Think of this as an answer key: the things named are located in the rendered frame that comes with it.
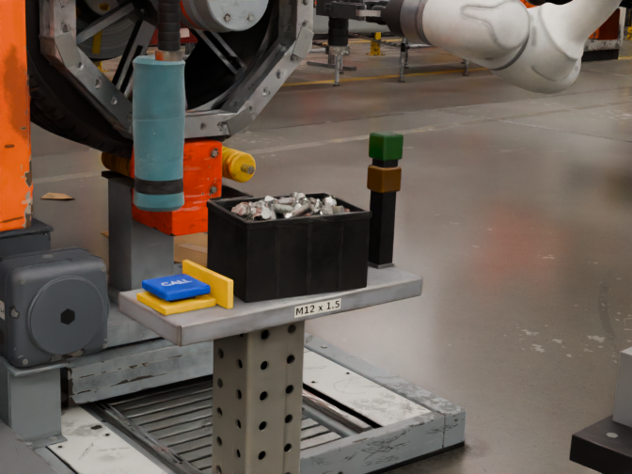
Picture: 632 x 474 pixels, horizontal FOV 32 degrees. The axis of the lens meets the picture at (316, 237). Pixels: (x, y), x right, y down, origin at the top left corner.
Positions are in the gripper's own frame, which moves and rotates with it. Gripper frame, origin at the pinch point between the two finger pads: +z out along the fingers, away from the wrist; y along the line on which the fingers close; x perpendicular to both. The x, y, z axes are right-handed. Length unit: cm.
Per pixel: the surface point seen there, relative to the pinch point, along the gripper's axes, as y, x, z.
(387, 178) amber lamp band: -13.4, -23.5, -30.2
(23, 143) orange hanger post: -61, -18, -6
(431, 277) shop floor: 96, -83, 72
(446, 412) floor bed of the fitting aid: 18, -75, -15
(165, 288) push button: -51, -35, -30
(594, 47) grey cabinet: 706, -69, 506
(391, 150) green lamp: -12.7, -19.4, -30.2
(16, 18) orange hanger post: -62, -1, -6
